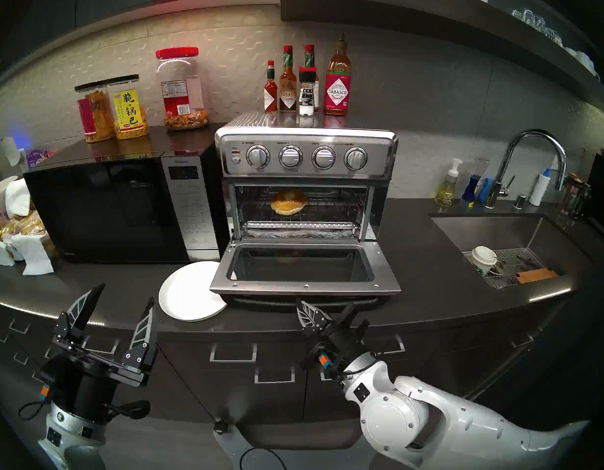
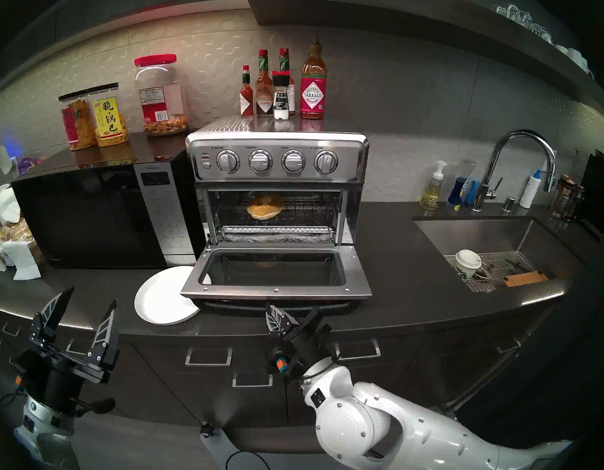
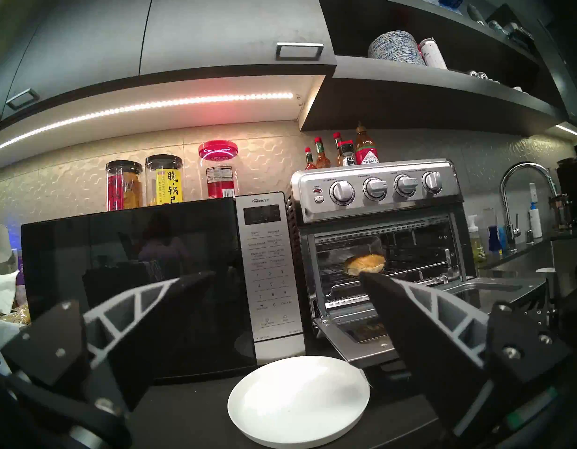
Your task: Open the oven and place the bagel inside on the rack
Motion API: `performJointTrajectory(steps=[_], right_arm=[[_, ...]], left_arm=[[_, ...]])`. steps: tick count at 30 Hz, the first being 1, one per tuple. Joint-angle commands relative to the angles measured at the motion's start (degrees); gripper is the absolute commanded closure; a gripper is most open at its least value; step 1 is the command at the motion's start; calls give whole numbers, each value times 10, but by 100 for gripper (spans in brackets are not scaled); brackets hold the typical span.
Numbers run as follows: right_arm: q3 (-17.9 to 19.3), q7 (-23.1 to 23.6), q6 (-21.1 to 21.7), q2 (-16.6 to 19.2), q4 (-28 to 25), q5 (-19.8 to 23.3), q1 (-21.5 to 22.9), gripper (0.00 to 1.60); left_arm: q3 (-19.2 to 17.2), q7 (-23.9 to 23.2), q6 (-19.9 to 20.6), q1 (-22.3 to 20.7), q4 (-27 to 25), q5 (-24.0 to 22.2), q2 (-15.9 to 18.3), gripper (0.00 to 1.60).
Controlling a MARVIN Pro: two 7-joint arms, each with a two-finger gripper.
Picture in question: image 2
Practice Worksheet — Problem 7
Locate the wooden cutting board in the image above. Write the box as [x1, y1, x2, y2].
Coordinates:
[502, 271, 549, 287]

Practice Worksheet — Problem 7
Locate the bagged bread loaf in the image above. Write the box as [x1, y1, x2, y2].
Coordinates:
[0, 218, 44, 268]

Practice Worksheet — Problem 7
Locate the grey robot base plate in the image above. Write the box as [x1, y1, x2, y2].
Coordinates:
[199, 421, 325, 470]

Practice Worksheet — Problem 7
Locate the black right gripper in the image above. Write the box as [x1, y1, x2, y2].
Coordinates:
[266, 304, 336, 379]

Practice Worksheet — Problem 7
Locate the stainless steel sink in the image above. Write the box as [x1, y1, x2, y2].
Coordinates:
[414, 215, 588, 301]

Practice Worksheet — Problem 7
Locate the yellow label snack jar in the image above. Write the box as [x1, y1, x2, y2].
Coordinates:
[88, 83, 130, 148]

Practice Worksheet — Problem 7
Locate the dark open wall shelf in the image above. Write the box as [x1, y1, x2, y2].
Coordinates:
[251, 0, 604, 117]

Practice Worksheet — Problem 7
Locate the red lid clear jar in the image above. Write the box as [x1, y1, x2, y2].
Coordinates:
[134, 54, 189, 138]

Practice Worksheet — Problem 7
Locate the copper french press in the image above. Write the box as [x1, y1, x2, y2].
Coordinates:
[550, 174, 585, 222]

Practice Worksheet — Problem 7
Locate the stainless steel toaster oven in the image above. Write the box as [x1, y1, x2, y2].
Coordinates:
[185, 116, 370, 249]

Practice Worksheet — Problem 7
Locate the chrome gooseneck faucet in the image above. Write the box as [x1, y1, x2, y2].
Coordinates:
[470, 129, 558, 213]

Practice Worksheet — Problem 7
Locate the black microwave oven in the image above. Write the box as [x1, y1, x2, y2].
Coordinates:
[12, 146, 208, 270]

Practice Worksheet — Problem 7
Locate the black cap salt grinder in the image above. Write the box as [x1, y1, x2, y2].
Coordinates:
[272, 71, 291, 122]

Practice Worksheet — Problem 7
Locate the yellow soap pump bottle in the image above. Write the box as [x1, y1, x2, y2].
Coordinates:
[420, 161, 448, 211]

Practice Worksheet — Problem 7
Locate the white blue-top pump bottle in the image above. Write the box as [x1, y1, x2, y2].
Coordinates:
[519, 169, 543, 210]

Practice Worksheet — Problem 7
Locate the blue dish soap bottle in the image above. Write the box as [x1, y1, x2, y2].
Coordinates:
[447, 159, 476, 212]

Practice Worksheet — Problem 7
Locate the golden brown bagel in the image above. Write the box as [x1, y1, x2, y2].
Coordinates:
[247, 194, 284, 220]

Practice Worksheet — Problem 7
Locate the wire sink grid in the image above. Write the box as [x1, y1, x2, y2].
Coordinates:
[444, 251, 539, 293]

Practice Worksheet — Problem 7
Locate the foil lined oven tray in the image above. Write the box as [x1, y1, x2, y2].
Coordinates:
[223, 232, 332, 244]

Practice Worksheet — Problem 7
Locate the large white folded napkin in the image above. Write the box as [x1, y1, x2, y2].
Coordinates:
[2, 239, 42, 281]

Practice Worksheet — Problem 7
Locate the large Tabasco sauce bottle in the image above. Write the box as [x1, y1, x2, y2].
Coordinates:
[301, 35, 328, 120]

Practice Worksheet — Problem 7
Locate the glass toaster oven door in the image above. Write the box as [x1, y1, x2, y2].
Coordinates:
[181, 243, 373, 314]

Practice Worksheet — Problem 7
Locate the white round plate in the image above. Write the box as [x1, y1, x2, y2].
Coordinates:
[134, 266, 201, 326]

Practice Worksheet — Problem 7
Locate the black base cable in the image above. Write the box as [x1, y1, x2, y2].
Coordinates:
[226, 449, 273, 470]

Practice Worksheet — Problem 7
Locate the crumpled white paper towel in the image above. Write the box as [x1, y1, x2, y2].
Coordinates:
[0, 188, 21, 226]

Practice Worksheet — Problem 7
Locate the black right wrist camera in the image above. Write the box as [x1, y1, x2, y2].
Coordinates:
[267, 352, 292, 376]

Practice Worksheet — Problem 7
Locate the red label snack jar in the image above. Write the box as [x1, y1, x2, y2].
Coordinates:
[58, 93, 97, 152]

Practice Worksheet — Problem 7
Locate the silver oven knob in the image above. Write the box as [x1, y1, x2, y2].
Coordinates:
[248, 149, 273, 174]
[314, 150, 338, 174]
[281, 150, 306, 174]
[216, 150, 240, 174]

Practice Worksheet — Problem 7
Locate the dark base cabinet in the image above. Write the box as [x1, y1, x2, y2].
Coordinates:
[0, 303, 508, 428]

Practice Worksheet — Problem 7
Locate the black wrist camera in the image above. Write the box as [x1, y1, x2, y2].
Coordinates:
[12, 349, 40, 394]
[267, 352, 292, 376]

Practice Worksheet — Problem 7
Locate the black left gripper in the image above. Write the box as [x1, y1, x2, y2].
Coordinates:
[25, 286, 120, 407]

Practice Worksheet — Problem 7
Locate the white paper cup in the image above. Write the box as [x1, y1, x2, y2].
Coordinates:
[454, 249, 483, 282]

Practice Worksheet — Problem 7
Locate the orange sauce Tabasco bottle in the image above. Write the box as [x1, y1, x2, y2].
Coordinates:
[256, 49, 275, 118]

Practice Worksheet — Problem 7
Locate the silver drawer handle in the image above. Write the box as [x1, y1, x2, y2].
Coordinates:
[232, 370, 273, 388]
[185, 347, 232, 367]
[335, 339, 381, 361]

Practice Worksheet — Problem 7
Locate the black countertop appliance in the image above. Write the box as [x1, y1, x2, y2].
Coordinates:
[576, 150, 604, 240]

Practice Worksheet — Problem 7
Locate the small red Tabasco bottle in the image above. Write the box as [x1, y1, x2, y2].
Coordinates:
[240, 65, 255, 118]

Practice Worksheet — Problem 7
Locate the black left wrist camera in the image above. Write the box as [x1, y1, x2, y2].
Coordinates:
[12, 349, 40, 394]

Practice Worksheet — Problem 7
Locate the metal oven rack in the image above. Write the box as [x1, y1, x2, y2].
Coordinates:
[220, 225, 334, 235]

